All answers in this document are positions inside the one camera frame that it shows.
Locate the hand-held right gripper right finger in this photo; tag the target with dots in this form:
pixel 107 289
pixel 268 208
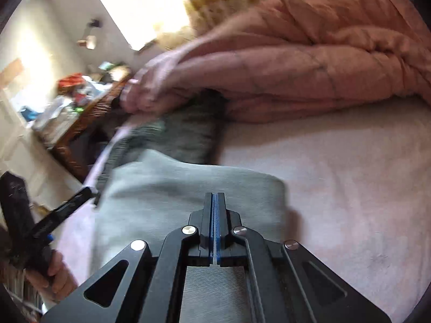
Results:
pixel 269 276

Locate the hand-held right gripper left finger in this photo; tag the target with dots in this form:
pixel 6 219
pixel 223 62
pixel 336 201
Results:
pixel 168 276

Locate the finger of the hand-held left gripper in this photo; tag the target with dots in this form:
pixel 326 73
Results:
pixel 64 210

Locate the light grey pants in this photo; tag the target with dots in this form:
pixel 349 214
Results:
pixel 168 188

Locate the dark green pants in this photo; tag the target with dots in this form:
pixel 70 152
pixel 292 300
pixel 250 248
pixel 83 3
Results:
pixel 188 134

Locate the person's left hand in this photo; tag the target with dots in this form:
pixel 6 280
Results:
pixel 62 282

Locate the white wardrobe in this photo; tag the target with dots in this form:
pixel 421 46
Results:
pixel 13 141

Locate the carved wooden desk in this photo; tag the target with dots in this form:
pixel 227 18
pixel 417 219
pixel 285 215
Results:
pixel 84 131

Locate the stack of papers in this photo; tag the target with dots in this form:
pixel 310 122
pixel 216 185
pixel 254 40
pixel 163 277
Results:
pixel 54 114

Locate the pink bed sheet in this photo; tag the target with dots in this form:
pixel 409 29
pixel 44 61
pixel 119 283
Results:
pixel 336 191

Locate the red box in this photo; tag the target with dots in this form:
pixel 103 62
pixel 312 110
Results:
pixel 70 80

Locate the window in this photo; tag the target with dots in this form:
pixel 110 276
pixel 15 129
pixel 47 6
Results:
pixel 141 6

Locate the pink quilt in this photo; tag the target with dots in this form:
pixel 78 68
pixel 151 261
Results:
pixel 303 57

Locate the pink wall lamp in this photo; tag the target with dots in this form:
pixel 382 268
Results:
pixel 88 40

